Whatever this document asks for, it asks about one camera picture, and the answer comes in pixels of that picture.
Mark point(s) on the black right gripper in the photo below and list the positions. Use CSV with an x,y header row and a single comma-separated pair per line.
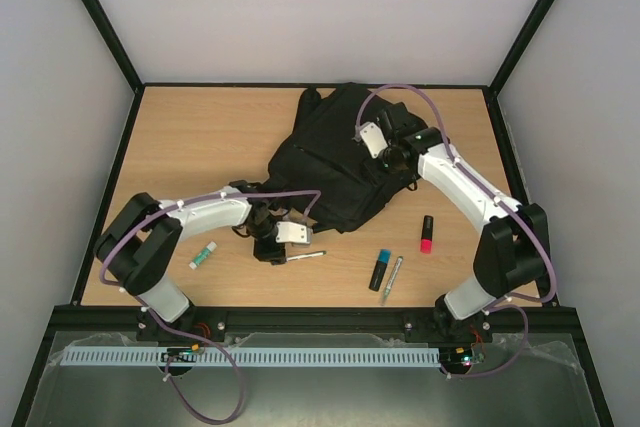
x,y
377,159

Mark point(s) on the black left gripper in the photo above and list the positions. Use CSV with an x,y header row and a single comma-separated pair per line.
x,y
264,252

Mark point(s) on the blue whiteboard pen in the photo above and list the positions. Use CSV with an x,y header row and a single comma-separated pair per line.
x,y
303,256

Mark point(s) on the black student bag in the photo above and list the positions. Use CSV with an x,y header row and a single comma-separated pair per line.
x,y
321,154

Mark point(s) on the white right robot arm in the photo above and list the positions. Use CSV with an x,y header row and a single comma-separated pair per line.
x,y
513,238

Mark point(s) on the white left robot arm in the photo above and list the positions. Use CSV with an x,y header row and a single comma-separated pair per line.
x,y
138,245

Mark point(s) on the green glue stick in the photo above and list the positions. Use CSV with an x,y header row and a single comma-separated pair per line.
x,y
202,255

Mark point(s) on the pink highlighter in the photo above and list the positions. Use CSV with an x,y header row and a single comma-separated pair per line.
x,y
426,238

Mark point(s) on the blue highlighter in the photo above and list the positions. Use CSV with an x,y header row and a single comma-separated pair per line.
x,y
379,269

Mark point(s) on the silver marker pen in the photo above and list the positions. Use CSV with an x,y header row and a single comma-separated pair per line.
x,y
390,283

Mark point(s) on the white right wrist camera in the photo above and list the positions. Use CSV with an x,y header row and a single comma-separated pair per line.
x,y
371,135

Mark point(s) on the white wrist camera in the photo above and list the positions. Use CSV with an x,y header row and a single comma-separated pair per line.
x,y
293,233
371,135

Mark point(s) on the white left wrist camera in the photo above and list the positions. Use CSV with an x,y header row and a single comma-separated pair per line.
x,y
293,233

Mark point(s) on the light blue cable duct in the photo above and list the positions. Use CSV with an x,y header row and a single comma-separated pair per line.
x,y
251,357

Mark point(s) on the black front mounting rail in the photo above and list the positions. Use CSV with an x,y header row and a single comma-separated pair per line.
x,y
413,324

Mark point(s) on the black right frame post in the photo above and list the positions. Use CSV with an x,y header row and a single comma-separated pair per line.
x,y
519,46

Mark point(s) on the black frame post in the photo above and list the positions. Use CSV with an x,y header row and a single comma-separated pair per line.
x,y
519,46
112,41

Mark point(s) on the black left frame post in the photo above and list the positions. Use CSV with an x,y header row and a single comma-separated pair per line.
x,y
112,41

